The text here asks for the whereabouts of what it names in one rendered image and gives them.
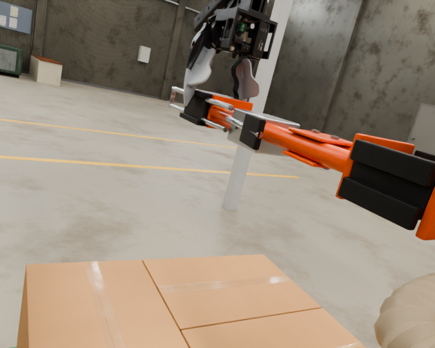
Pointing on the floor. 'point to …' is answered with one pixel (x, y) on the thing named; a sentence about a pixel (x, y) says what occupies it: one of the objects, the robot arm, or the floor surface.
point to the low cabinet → (3, 59)
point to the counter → (45, 70)
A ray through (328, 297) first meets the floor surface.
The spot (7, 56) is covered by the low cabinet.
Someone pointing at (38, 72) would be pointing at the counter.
